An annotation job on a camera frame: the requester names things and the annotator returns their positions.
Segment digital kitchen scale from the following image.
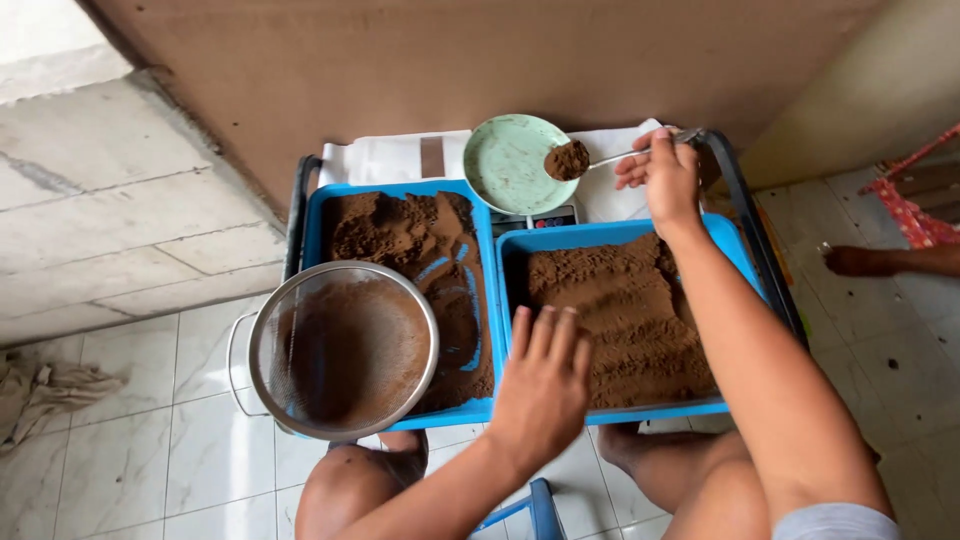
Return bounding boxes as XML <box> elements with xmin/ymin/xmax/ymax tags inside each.
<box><xmin>489</xmin><ymin>202</ymin><xmax>582</xmax><ymax>238</ymax></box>

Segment round metal mesh sieve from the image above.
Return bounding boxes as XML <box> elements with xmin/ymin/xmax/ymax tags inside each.
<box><xmin>227</xmin><ymin>260</ymin><xmax>441</xmax><ymax>443</ymax></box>

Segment grey shorts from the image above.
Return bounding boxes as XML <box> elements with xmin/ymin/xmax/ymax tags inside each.
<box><xmin>772</xmin><ymin>502</ymin><xmax>903</xmax><ymax>540</ymax></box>

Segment small brown powder lump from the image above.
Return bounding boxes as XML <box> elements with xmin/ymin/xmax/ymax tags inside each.
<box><xmin>543</xmin><ymin>140</ymin><xmax>591</xmax><ymax>183</ymax></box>

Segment metal spoon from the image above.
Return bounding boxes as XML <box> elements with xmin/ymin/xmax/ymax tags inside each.
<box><xmin>543</xmin><ymin>127</ymin><xmax>710</xmax><ymax>183</ymax></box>

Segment pale green plate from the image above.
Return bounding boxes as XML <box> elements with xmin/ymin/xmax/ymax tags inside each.
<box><xmin>462</xmin><ymin>114</ymin><xmax>582</xmax><ymax>217</ymax></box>

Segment person's right leg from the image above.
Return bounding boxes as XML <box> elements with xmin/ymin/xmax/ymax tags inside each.
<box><xmin>596</xmin><ymin>422</ymin><xmax>775</xmax><ymax>540</ymax></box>

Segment person's right hand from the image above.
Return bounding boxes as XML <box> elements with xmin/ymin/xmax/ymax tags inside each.
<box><xmin>613</xmin><ymin>126</ymin><xmax>706</xmax><ymax>243</ymax></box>

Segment large brown cardboard sheet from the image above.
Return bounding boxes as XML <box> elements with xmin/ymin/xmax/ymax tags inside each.
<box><xmin>75</xmin><ymin>0</ymin><xmax>886</xmax><ymax>222</ymax></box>

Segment brown powder heap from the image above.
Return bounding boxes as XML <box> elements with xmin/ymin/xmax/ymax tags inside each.
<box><xmin>525</xmin><ymin>231</ymin><xmax>720</xmax><ymax>410</ymax></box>
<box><xmin>322</xmin><ymin>189</ymin><xmax>496</xmax><ymax>415</ymax></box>

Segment blue plastic tray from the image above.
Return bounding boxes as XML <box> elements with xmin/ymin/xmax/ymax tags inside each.
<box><xmin>495</xmin><ymin>213</ymin><xmax>766</xmax><ymax>426</ymax></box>
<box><xmin>300</xmin><ymin>178</ymin><xmax>505</xmax><ymax>433</ymax></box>

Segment stack of white plastic bags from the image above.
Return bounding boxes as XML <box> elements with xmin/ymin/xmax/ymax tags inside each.
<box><xmin>318</xmin><ymin>118</ymin><xmax>665</xmax><ymax>225</ymax></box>

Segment crumpled beige cloth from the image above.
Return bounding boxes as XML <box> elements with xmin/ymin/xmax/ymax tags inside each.
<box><xmin>0</xmin><ymin>352</ymin><xmax>129</xmax><ymax>455</ymax></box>

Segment person's left hand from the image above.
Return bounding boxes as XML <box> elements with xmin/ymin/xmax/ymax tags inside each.
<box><xmin>489</xmin><ymin>304</ymin><xmax>594</xmax><ymax>482</ymax></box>

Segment blue plastic stool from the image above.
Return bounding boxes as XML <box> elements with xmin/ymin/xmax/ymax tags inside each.
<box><xmin>472</xmin><ymin>478</ymin><xmax>568</xmax><ymax>540</ymax></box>

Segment red patterned cloth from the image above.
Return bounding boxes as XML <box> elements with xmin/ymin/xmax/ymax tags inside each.
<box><xmin>858</xmin><ymin>123</ymin><xmax>960</xmax><ymax>250</ymax></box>

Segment person's leg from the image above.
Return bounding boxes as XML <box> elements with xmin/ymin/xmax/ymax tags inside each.
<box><xmin>596</xmin><ymin>422</ymin><xmax>775</xmax><ymax>540</ymax></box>
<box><xmin>294</xmin><ymin>429</ymin><xmax>430</xmax><ymax>540</ymax></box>

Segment black metal frame table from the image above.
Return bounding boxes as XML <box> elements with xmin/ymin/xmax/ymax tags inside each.
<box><xmin>283</xmin><ymin>129</ymin><xmax>810</xmax><ymax>351</ymax></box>

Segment person's left leg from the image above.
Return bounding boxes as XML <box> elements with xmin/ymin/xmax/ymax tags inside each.
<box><xmin>294</xmin><ymin>429</ymin><xmax>430</xmax><ymax>540</ymax></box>

